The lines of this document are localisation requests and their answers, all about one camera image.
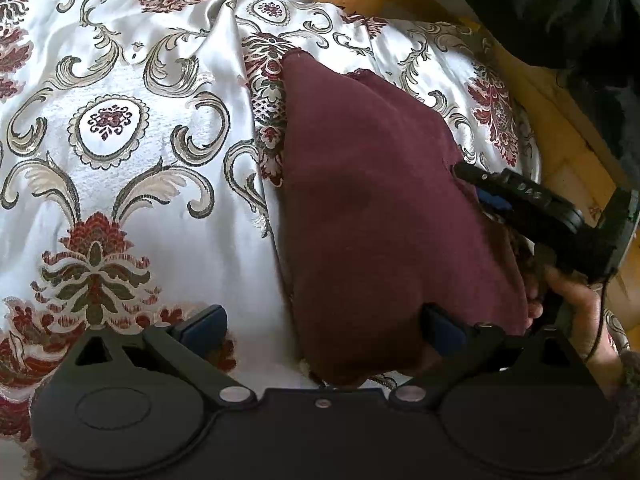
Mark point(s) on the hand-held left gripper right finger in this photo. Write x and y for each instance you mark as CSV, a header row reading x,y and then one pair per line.
x,y
441,331

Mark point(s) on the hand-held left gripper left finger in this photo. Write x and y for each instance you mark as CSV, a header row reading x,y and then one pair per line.
x,y
202,331

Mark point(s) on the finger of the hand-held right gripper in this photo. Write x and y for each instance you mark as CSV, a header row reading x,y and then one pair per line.
x,y
480,174
492,201

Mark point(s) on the maroon knit garment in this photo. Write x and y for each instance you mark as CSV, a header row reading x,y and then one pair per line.
x,y
375,210

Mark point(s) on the person's right hand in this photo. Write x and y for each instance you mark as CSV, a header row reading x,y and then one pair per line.
x,y
580,310

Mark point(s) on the dark knit clothing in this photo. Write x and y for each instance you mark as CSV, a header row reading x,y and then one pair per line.
x,y
550,10

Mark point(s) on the floral white satin bedspread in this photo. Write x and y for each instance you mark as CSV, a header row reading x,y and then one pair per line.
x,y
150,85

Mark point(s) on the wooden bed frame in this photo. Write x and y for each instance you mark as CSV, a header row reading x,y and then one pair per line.
x,y
565,125

